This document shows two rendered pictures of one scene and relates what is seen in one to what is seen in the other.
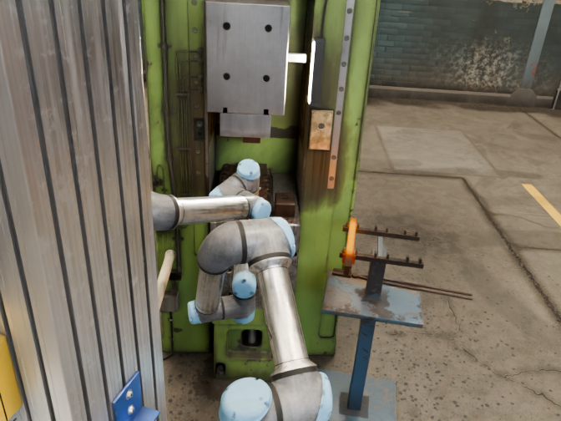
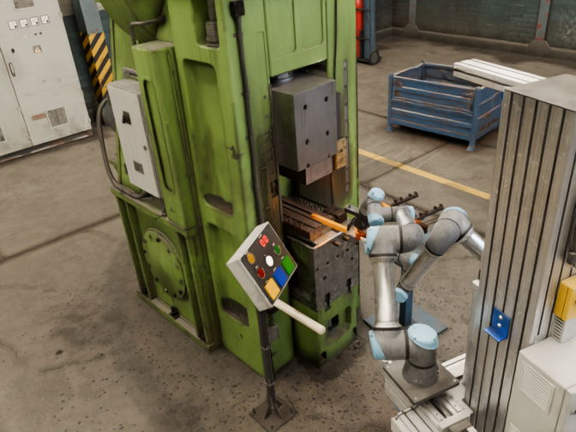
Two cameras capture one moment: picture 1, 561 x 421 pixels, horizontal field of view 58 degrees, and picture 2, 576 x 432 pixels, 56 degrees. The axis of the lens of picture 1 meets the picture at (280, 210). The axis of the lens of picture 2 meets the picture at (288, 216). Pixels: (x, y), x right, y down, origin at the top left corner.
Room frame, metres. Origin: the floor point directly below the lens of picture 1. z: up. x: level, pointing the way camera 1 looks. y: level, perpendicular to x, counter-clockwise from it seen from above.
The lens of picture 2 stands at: (0.02, 1.90, 2.53)
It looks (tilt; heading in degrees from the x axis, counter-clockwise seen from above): 30 degrees down; 322
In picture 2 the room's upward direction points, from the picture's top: 5 degrees counter-clockwise
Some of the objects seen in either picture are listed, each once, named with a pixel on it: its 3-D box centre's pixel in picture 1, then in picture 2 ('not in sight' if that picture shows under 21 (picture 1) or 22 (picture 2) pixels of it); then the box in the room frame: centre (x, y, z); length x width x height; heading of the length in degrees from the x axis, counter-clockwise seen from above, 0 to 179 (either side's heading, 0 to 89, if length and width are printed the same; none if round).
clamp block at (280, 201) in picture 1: (285, 204); (335, 214); (1.99, -0.02, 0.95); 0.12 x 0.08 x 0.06; 3
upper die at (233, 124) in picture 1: (246, 110); (291, 160); (2.13, 0.17, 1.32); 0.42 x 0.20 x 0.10; 3
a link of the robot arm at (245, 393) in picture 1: (247, 413); not in sight; (0.83, 0.05, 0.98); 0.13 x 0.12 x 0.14; 110
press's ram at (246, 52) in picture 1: (259, 51); (294, 116); (2.14, 0.13, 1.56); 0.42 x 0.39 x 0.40; 3
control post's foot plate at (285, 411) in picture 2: not in sight; (272, 408); (1.81, 0.71, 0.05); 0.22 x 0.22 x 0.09; 3
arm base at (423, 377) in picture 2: not in sight; (421, 364); (0.96, 0.53, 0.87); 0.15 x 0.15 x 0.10
